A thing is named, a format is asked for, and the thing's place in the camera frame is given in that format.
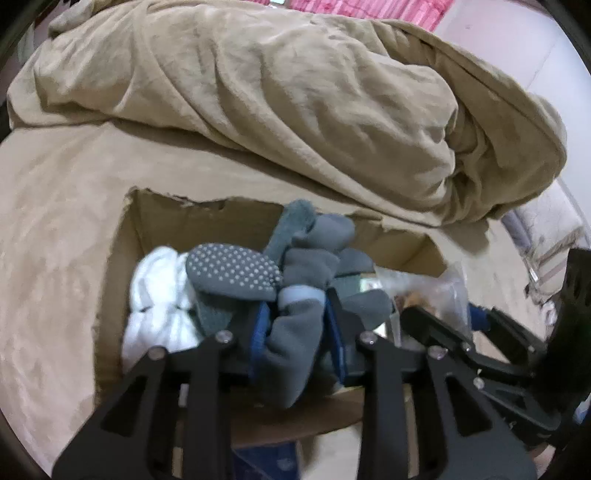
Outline white towel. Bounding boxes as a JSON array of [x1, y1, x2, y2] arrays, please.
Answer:
[[121, 246, 204, 372]]

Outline grey sock bundle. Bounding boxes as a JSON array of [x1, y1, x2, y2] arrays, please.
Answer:
[[256, 200, 393, 409]]

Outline grey dotted grip sock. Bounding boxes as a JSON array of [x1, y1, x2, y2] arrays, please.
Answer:
[[185, 243, 283, 302]]

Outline clear plastic snack bag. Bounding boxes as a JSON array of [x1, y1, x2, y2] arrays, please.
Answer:
[[376, 263, 472, 339]]

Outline blue white tissue pack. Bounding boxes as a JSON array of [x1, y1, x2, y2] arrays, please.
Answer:
[[232, 442, 301, 480]]

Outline patterned pillow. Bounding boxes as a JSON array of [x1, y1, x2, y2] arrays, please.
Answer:
[[502, 181, 590, 305]]

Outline tan rumpled blanket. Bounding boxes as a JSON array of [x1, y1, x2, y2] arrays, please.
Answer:
[[8, 1, 567, 227]]

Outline brown cardboard box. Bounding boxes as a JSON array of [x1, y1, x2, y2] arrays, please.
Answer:
[[93, 188, 448, 448]]

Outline beige bed sheet mattress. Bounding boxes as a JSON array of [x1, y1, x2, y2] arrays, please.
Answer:
[[1, 121, 359, 471]]

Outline pink window curtains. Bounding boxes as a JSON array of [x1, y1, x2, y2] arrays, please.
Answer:
[[252, 0, 454, 32]]

